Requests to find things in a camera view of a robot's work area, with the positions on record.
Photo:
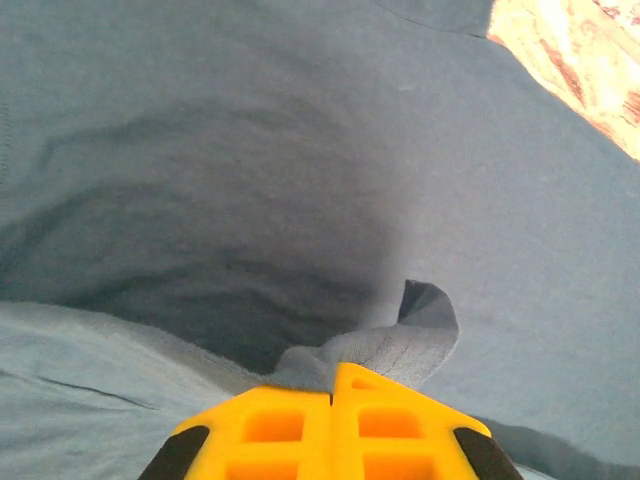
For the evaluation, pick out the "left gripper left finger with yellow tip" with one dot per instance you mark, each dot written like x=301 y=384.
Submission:
x=280 y=435

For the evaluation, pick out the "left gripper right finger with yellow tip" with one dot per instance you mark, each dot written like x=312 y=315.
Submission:
x=395 y=430

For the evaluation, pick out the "blue t-shirt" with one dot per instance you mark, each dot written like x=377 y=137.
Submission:
x=250 y=175

